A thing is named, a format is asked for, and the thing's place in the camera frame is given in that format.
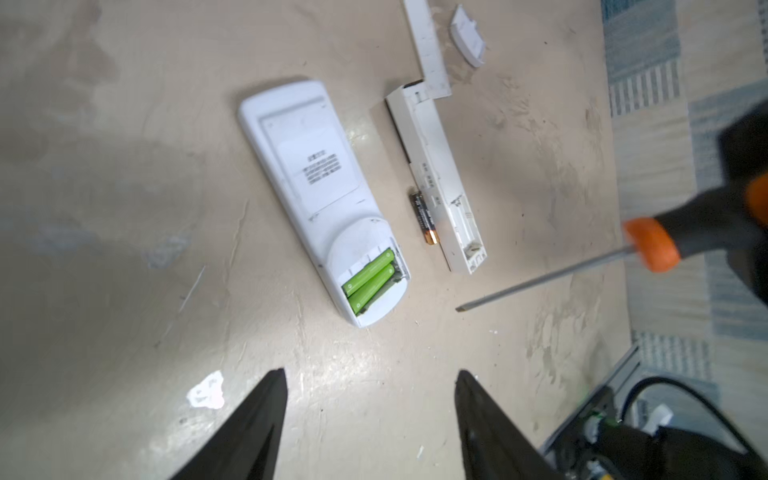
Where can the long white remote control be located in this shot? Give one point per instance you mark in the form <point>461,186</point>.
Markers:
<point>435,173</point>

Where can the white air conditioner remote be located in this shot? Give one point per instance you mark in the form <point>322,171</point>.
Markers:
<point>302,147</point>

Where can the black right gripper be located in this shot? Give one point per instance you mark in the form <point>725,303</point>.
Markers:
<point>743,158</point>

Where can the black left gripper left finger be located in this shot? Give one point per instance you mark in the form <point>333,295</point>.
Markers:
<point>246,446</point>

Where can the orange black screwdriver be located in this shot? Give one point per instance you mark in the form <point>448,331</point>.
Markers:
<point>630,252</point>

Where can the green aaa battery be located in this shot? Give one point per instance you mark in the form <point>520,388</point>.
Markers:
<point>361,297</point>
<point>371,269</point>

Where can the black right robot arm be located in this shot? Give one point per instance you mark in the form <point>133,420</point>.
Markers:
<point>671,453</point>

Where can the small curved white battery cover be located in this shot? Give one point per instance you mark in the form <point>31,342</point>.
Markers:
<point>464,33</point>

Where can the black gold AAA battery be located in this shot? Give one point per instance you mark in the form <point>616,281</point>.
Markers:
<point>424,218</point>

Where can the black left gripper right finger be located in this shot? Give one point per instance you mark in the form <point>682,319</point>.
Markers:
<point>492,446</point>

